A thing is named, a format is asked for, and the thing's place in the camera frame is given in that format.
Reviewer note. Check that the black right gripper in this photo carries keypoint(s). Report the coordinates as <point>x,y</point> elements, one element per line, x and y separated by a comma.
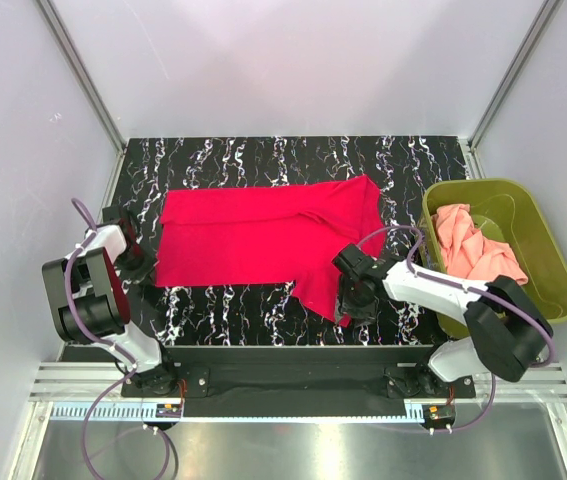
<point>345,306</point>

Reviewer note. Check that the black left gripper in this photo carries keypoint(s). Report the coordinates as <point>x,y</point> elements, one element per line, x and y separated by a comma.
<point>139,274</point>

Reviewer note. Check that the red t shirt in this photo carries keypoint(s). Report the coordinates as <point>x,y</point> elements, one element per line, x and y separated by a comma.
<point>268,235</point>

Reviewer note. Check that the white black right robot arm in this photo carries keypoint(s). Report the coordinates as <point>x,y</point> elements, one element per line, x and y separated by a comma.
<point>507,332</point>

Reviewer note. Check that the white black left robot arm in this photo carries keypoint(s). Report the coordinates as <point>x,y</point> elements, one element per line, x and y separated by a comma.
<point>89,306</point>

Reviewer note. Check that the pink t shirt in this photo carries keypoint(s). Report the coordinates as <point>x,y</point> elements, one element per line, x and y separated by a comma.
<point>468,253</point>

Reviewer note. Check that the right small connector board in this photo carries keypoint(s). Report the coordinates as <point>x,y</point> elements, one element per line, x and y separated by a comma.
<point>441,413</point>

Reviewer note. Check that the small connector board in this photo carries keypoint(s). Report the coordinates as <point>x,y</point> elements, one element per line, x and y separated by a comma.
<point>169,410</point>
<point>441,413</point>

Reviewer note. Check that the left small connector board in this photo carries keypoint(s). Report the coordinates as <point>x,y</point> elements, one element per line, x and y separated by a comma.
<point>169,410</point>

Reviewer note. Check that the olive green plastic bin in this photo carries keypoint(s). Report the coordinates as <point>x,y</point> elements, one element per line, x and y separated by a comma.
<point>506,212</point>

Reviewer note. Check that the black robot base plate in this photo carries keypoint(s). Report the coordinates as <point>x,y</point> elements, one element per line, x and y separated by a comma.
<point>292,382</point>

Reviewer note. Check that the aluminium frame rail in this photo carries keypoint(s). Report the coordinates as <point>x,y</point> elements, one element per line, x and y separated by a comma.
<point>75,391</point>

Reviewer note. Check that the left aluminium corner post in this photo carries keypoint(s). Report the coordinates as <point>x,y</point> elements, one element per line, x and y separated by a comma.
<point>73,58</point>

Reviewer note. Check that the aluminium corner post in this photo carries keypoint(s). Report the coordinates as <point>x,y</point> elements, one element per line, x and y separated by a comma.
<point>532,38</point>
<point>73,58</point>

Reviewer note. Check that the right aluminium corner post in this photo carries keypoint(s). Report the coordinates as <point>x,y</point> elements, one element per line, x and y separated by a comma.
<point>532,38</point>

